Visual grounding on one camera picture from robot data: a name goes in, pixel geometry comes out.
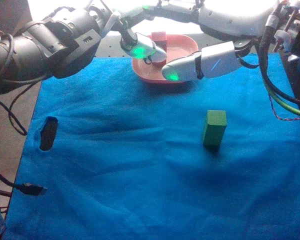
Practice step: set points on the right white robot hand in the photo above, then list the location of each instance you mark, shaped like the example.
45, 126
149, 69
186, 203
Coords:
230, 20

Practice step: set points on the red wooden block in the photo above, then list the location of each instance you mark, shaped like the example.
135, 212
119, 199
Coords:
158, 36

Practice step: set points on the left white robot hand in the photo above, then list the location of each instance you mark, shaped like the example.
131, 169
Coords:
142, 48

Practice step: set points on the pink square plate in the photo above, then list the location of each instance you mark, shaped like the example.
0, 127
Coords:
182, 45

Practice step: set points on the green wooden block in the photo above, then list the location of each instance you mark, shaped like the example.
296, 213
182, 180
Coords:
213, 130

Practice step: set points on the blue cloth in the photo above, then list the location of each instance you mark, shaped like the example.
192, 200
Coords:
140, 187

